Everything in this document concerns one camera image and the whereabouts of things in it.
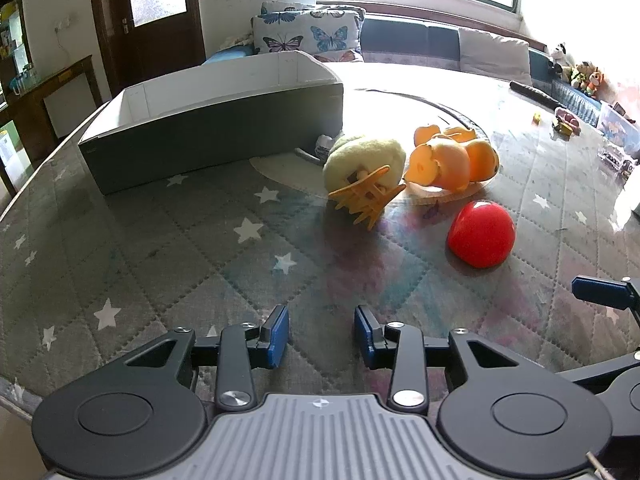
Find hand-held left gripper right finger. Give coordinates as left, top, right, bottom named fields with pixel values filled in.
left=354, top=304, right=521, bottom=416

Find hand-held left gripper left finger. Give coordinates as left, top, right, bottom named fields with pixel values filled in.
left=122, top=304, right=291, bottom=414

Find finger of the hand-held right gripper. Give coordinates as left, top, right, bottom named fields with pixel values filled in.
left=571, top=275, right=640, bottom=311

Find orange hair claw clip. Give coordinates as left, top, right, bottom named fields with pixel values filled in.
left=327, top=166, right=407, bottom=232

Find yellow-green plush toy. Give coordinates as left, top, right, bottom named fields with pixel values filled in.
left=322, top=134, right=407, bottom=202

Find orange plush toy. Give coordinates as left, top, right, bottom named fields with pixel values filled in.
left=404, top=124, right=501, bottom=194

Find grey cardboard box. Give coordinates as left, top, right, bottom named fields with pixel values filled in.
left=77, top=50, right=346, bottom=196

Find toy car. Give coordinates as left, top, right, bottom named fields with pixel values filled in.
left=597, top=142, right=639, bottom=181

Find clear plastic storage box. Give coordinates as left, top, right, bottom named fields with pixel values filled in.
left=597, top=102, right=640, bottom=159

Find pink toy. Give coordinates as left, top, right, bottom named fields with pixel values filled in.
left=552, top=107, right=582, bottom=136

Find small grey white object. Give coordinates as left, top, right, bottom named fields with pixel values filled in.
left=295, top=134, right=342, bottom=166

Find black remote control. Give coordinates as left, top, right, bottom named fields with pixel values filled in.
left=509, top=80, right=564, bottom=110

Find orange stuffed toys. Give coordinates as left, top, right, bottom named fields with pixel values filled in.
left=570, top=62, right=607, bottom=99

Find panda stuffed toy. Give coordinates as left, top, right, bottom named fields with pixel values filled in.
left=547, top=42, right=572, bottom=79

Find light grey cushion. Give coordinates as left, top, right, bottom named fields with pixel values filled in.
left=457, top=27, right=534, bottom=86

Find large butterfly print pillow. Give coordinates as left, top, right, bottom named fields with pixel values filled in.
left=251, top=10, right=364, bottom=64

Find blue sofa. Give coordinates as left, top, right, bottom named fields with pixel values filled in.
left=202, top=12, right=603, bottom=113

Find brown wooden door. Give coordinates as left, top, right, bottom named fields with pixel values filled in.
left=87, top=0, right=207, bottom=97

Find dark wooden cabinet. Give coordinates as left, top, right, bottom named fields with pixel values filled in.
left=0, top=55, right=104, bottom=197

